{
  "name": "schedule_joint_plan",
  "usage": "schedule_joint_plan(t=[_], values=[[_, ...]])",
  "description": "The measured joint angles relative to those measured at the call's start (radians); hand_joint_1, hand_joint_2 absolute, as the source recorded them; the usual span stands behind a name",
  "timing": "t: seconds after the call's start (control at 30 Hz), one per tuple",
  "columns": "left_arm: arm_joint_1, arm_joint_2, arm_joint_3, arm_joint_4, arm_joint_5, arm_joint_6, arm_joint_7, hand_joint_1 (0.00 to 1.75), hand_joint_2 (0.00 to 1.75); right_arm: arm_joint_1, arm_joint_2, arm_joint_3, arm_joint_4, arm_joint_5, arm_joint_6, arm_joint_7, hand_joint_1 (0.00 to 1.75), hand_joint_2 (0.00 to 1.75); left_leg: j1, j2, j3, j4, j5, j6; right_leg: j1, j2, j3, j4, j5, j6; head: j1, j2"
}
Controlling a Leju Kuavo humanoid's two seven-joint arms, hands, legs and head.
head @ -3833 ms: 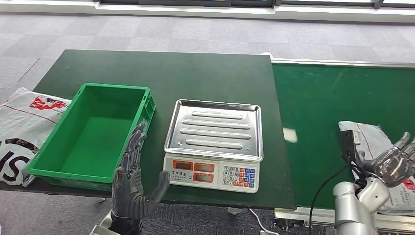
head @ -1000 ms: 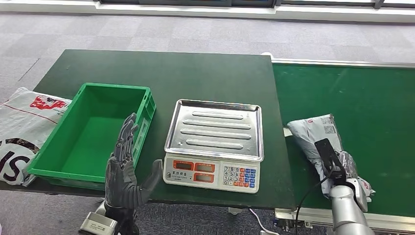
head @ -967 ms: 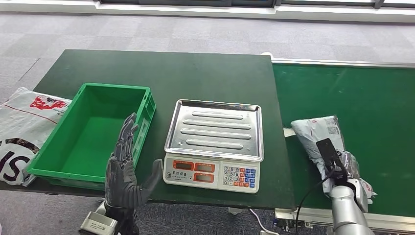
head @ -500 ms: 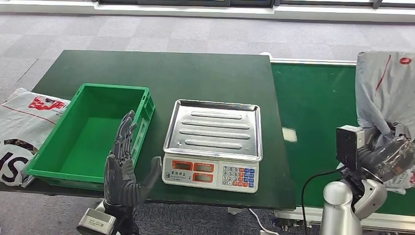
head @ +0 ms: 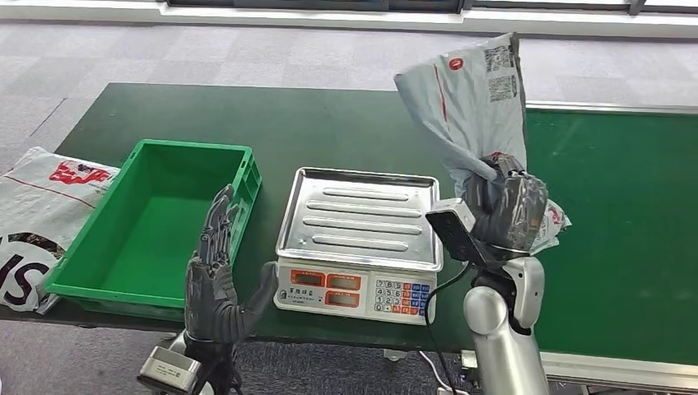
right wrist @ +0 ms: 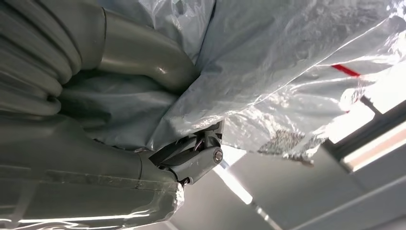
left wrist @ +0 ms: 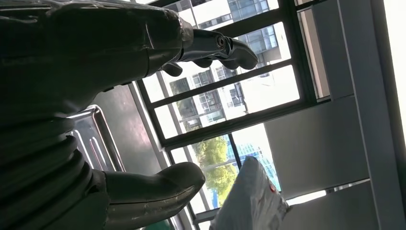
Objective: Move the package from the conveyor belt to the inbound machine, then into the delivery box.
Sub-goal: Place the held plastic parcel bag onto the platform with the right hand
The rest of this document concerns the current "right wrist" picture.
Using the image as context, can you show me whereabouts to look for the ceiling light strip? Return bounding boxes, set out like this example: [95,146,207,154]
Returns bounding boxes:
[212,165,254,206]

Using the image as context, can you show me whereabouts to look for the dark window frame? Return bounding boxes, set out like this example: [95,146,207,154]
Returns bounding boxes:
[323,95,406,153]

